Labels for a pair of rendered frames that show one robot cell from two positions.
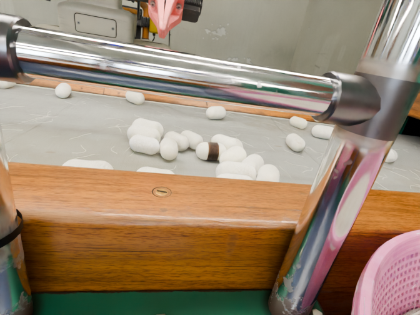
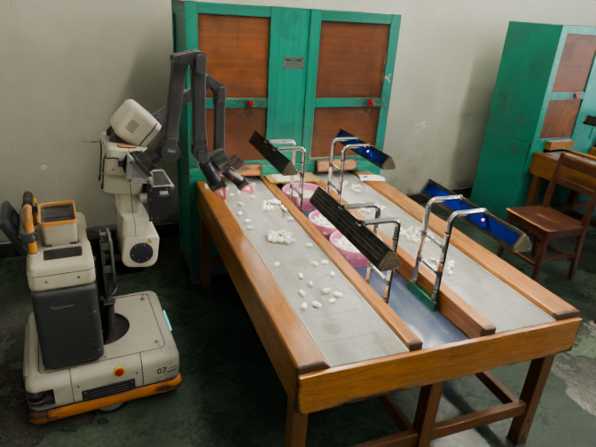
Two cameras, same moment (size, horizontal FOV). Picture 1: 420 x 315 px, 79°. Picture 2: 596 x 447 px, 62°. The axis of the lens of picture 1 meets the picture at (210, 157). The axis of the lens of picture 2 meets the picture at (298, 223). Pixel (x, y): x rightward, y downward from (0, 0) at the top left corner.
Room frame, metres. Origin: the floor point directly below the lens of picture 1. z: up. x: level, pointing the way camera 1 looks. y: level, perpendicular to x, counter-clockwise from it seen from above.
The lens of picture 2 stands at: (0.53, 2.66, 1.83)
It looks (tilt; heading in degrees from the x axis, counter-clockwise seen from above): 24 degrees down; 260
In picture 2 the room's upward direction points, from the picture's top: 4 degrees clockwise
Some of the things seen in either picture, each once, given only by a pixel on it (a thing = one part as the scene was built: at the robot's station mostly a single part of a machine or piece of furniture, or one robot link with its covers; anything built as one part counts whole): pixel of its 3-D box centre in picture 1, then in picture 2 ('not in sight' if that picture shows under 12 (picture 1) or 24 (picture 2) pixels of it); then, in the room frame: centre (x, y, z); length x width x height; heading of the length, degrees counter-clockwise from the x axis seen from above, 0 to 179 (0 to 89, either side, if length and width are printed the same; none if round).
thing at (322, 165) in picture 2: not in sight; (336, 165); (-0.26, -0.52, 0.83); 0.30 x 0.06 x 0.07; 12
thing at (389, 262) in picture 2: not in sight; (349, 223); (0.04, 0.99, 1.08); 0.62 x 0.08 x 0.07; 102
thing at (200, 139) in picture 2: not in sight; (198, 108); (0.61, 0.57, 1.40); 0.11 x 0.06 x 0.43; 107
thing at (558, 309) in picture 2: not in sight; (433, 237); (-0.66, 0.29, 0.67); 1.81 x 0.12 x 0.19; 102
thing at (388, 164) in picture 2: not in sight; (363, 147); (-0.30, -0.08, 1.08); 0.62 x 0.08 x 0.07; 102
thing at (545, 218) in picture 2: not in sight; (547, 217); (-1.93, -0.48, 0.45); 0.44 x 0.43 x 0.91; 102
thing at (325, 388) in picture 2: not in sight; (451, 361); (-0.31, 1.30, 0.66); 1.22 x 0.02 x 0.16; 12
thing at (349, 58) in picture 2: not in sight; (282, 83); (0.11, -0.75, 1.32); 1.36 x 0.55 x 0.95; 12
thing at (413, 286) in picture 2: not in sight; (447, 251); (-0.43, 0.89, 0.90); 0.20 x 0.19 x 0.45; 102
